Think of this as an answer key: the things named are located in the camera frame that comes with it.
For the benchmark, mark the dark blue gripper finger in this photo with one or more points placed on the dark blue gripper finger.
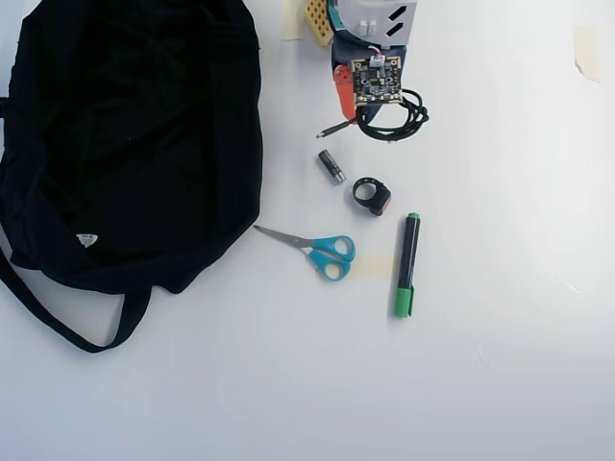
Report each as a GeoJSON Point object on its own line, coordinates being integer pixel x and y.
{"type": "Point", "coordinates": [369, 113]}

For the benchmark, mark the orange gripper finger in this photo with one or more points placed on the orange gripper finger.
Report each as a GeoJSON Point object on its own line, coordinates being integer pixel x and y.
{"type": "Point", "coordinates": [344, 91]}

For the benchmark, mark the black fabric bag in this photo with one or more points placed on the black fabric bag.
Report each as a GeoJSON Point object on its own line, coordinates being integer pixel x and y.
{"type": "Point", "coordinates": [120, 144]}

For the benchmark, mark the yellow perforated block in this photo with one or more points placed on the yellow perforated block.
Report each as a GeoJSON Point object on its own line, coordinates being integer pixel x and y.
{"type": "Point", "coordinates": [317, 19]}

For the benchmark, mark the beige masking tape strip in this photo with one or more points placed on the beige masking tape strip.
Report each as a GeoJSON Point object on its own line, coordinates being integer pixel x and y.
{"type": "Point", "coordinates": [294, 19]}
{"type": "Point", "coordinates": [375, 268]}
{"type": "Point", "coordinates": [587, 50]}

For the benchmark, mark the black cylindrical battery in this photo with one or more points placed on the black cylindrical battery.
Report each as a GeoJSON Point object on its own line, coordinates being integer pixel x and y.
{"type": "Point", "coordinates": [331, 166]}

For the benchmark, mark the green black marker pen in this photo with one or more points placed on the green black marker pen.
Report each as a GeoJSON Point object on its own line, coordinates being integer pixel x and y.
{"type": "Point", "coordinates": [407, 259]}

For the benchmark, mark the bare camera circuit board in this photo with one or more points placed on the bare camera circuit board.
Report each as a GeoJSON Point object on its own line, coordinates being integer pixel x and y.
{"type": "Point", "coordinates": [377, 81]}

